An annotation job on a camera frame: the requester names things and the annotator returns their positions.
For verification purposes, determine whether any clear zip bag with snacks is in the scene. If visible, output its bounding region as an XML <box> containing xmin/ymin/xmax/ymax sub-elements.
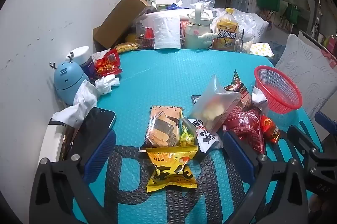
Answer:
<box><xmin>190</xmin><ymin>74</ymin><xmax>242</xmax><ymax>134</ymax></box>

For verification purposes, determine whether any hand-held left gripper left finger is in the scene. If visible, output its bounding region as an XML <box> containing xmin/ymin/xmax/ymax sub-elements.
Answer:
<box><xmin>29</xmin><ymin>130</ymin><xmax>117</xmax><ymax>224</ymax></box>

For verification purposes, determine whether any yellow snack bag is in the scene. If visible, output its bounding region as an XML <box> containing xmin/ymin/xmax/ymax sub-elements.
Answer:
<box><xmin>114</xmin><ymin>41</ymin><xmax>140</xmax><ymax>53</ymax></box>

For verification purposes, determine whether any large crumpled white tissue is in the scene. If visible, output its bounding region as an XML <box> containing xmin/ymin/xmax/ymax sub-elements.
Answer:
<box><xmin>51</xmin><ymin>79</ymin><xmax>99</xmax><ymax>128</ymax></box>

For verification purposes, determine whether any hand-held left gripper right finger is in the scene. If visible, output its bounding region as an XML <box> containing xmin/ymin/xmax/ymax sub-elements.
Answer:
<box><xmin>223</xmin><ymin>131</ymin><xmax>309</xmax><ymax>224</ymax></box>

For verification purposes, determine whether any small crumpled white tissue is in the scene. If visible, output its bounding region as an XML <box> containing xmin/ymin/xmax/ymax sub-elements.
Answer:
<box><xmin>95</xmin><ymin>74</ymin><xmax>120</xmax><ymax>94</ymax></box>

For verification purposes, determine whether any small red gold snack packet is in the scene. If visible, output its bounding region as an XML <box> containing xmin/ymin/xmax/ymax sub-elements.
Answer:
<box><xmin>260</xmin><ymin>115</ymin><xmax>281</xmax><ymax>143</ymax></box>

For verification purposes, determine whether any white plush toy figure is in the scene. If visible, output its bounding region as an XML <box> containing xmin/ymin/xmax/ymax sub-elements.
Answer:
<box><xmin>196</xmin><ymin>32</ymin><xmax>220</xmax><ymax>47</ymax></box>

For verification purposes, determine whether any yellow smiley print paper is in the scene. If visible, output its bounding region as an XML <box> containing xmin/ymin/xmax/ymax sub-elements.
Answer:
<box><xmin>249</xmin><ymin>42</ymin><xmax>275</xmax><ymax>57</ymax></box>

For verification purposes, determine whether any red packet with barcode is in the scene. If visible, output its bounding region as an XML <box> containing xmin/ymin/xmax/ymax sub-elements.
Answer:
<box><xmin>104</xmin><ymin>49</ymin><xmax>122</xmax><ymax>67</ymax></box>

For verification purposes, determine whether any blue deer humidifier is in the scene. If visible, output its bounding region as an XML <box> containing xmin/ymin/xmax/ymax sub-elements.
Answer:
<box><xmin>49</xmin><ymin>53</ymin><xmax>90</xmax><ymax>105</ymax></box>

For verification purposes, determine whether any red plastic basket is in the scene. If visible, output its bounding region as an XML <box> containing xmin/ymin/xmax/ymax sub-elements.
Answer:
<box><xmin>254</xmin><ymin>65</ymin><xmax>303</xmax><ymax>114</ymax></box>

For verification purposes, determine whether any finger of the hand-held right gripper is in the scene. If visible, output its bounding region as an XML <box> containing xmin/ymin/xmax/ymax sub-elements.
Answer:
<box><xmin>314</xmin><ymin>111</ymin><xmax>337</xmax><ymax>136</ymax></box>
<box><xmin>286</xmin><ymin>125</ymin><xmax>325</xmax><ymax>161</ymax></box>

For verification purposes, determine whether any black smartphone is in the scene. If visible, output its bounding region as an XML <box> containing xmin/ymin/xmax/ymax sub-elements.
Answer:
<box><xmin>71</xmin><ymin>107</ymin><xmax>116</xmax><ymax>161</ymax></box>

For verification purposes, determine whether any white chair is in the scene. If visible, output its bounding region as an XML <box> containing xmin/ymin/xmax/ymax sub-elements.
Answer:
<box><xmin>274</xmin><ymin>34</ymin><xmax>337</xmax><ymax>119</ymax></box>

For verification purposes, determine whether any yellow snack packet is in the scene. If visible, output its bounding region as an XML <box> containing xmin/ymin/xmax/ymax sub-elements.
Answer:
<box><xmin>139</xmin><ymin>144</ymin><xmax>198</xmax><ymax>193</ymax></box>

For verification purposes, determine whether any yellow iced tea bottle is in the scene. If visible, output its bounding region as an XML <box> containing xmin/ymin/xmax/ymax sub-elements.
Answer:
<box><xmin>212</xmin><ymin>8</ymin><xmax>240</xmax><ymax>52</ymax></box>

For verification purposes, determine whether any clear bag with red items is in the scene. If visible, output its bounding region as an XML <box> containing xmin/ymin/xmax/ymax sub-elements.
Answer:
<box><xmin>132</xmin><ymin>15</ymin><xmax>156</xmax><ymax>49</ymax></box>

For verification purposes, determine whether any dark brown snack packet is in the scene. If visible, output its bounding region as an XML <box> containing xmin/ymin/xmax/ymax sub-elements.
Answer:
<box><xmin>224</xmin><ymin>70</ymin><xmax>252</xmax><ymax>111</ymax></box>

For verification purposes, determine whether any red gold patterned packet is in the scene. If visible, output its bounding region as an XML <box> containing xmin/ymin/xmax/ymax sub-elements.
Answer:
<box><xmin>94</xmin><ymin>62</ymin><xmax>123</xmax><ymax>78</ymax></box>

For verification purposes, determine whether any glass cup with straw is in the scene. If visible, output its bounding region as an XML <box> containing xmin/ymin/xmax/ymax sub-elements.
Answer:
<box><xmin>234</xmin><ymin>28</ymin><xmax>255</xmax><ymax>53</ymax></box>

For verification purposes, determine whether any dark red herbal packet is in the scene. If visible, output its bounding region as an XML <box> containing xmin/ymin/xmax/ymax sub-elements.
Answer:
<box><xmin>223</xmin><ymin>106</ymin><xmax>265</xmax><ymax>155</ymax></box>

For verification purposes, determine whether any white paper towel roll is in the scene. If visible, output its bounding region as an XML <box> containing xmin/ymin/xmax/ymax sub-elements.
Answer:
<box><xmin>153</xmin><ymin>14</ymin><xmax>182</xmax><ymax>50</ymax></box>

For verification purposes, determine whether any white plastic bag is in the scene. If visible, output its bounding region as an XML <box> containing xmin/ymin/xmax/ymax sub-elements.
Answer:
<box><xmin>232</xmin><ymin>7</ymin><xmax>269</xmax><ymax>38</ymax></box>

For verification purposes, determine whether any white tissue box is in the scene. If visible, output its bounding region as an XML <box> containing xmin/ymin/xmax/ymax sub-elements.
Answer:
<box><xmin>155</xmin><ymin>0</ymin><xmax>177</xmax><ymax>10</ymax></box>

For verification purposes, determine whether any white jar with purple label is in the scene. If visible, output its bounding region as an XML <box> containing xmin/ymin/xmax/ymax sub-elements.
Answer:
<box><xmin>69</xmin><ymin>46</ymin><xmax>95</xmax><ymax>77</ymax></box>

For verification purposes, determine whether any orange seaweed cracker packet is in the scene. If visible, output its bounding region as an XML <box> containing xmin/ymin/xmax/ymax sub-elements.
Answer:
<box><xmin>144</xmin><ymin>105</ymin><xmax>185</xmax><ymax>148</ymax></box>

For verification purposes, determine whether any green lollipop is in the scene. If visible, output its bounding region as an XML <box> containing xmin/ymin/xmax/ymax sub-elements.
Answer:
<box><xmin>179</xmin><ymin>117</ymin><xmax>196</xmax><ymax>147</ymax></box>

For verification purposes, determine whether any open cardboard box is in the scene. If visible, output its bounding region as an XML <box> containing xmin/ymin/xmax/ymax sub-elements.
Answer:
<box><xmin>93</xmin><ymin>0</ymin><xmax>152</xmax><ymax>52</ymax></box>

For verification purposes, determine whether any cream water bottle with handle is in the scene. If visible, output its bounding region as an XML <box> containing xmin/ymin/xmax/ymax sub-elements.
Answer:
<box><xmin>184</xmin><ymin>3</ymin><xmax>213</xmax><ymax>49</ymax></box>

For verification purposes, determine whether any black and white snack packet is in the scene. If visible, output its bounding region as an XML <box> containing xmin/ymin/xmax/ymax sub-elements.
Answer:
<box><xmin>188</xmin><ymin>119</ymin><xmax>220</xmax><ymax>153</ymax></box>

